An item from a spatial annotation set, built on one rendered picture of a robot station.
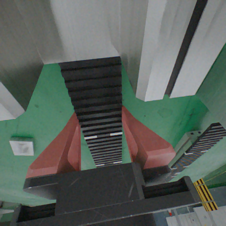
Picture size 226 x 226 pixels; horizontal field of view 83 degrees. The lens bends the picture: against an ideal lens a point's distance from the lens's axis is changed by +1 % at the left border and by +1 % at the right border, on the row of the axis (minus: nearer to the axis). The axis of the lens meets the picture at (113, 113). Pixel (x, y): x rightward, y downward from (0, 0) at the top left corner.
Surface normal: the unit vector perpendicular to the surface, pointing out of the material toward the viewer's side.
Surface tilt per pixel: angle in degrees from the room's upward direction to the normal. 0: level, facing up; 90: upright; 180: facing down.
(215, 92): 90
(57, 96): 0
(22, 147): 0
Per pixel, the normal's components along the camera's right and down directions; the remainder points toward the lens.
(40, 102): 0.14, 0.76
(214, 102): -0.99, 0.14
